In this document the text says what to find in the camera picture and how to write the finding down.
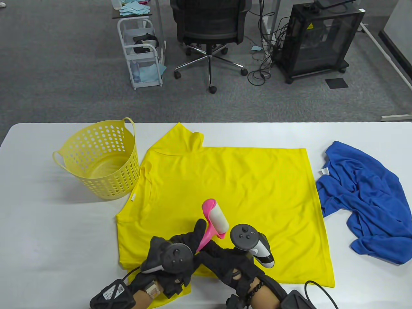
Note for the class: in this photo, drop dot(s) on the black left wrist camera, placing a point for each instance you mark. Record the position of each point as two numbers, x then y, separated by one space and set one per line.
111 294

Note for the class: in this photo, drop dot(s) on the yellow t-shirt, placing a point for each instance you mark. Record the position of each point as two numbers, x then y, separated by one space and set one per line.
241 180

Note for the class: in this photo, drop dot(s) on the white desk leg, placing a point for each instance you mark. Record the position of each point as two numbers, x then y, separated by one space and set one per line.
273 19

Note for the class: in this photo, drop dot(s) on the white desk base frame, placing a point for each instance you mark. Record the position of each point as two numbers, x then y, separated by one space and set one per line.
386 54

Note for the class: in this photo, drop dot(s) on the pink lint roller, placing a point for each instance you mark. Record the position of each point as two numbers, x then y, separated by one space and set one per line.
219 215

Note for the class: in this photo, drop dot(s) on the black office chair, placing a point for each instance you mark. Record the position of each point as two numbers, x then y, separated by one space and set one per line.
209 19

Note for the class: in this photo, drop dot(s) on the pile of light blue cloths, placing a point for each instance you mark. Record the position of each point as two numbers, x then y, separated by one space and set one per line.
135 9

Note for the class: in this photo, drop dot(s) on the grey right hand controller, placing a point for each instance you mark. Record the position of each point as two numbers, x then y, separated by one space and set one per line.
244 236

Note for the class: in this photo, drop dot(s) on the blue t-shirt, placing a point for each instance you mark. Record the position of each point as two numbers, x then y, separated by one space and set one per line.
370 199

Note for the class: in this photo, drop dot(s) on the person's left hand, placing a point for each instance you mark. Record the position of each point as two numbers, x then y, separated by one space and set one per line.
190 237

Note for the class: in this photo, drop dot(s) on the black headset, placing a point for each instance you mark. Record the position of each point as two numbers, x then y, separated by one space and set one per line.
145 42

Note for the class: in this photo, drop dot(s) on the person's right forearm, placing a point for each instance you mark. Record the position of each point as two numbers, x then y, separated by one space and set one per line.
264 296

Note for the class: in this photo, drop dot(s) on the light blue cloth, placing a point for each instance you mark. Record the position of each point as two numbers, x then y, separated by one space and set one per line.
149 73

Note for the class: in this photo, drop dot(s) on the yellow perforated plastic basket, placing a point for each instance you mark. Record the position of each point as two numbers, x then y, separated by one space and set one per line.
96 170

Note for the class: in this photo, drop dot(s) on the grey left hand controller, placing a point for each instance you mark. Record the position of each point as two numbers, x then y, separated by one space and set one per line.
173 257

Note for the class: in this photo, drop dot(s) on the white rolling cart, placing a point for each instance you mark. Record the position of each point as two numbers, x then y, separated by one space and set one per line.
120 35

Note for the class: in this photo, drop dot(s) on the black floor plate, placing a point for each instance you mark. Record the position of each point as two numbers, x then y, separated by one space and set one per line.
336 83

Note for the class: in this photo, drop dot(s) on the person's right hand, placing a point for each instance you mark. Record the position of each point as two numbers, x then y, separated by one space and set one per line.
225 261

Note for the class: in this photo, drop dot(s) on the black equipment cabinet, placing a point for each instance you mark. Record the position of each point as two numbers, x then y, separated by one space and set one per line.
322 45

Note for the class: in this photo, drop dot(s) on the grey hand controller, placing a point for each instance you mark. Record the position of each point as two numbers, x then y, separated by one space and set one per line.
173 257
244 236

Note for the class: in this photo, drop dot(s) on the person's left forearm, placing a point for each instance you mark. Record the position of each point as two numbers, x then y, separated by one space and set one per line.
141 300

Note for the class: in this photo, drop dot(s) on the light blue paper scrap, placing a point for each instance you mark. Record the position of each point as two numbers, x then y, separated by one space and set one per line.
256 48

